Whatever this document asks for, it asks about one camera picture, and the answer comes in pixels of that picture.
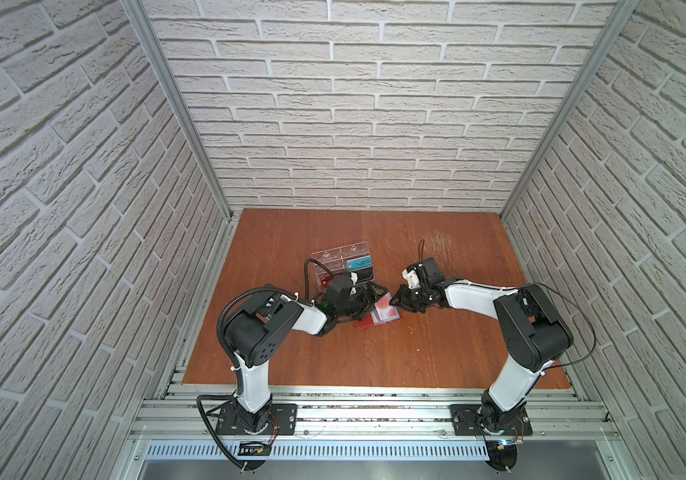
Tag aluminium rail frame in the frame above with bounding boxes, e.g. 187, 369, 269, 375
110, 373, 639, 479

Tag black corrugated cable left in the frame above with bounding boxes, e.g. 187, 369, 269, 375
196, 256, 336, 472

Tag red leather card holder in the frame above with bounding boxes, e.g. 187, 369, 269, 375
355, 306, 382, 329

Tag teal VIP card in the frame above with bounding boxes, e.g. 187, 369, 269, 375
346, 255, 372, 271

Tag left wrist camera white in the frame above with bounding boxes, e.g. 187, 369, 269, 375
343, 272, 358, 289

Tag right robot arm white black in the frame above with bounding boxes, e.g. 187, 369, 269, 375
390, 257, 573, 432

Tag thin black cable right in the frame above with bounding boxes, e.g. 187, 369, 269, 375
417, 238, 597, 371

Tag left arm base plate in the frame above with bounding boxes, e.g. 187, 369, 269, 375
216, 402, 298, 436

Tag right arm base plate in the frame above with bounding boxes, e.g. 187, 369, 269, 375
450, 403, 533, 438

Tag white pink circle card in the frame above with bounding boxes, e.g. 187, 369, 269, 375
371, 293, 400, 325

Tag red card in organizer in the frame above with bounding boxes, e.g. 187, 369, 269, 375
317, 274, 334, 292

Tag clear acrylic card organizer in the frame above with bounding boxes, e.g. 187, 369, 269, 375
311, 242, 372, 281

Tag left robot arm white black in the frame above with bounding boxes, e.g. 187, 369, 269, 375
217, 273, 388, 432

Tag black VIP card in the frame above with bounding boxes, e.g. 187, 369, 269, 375
354, 267, 374, 284

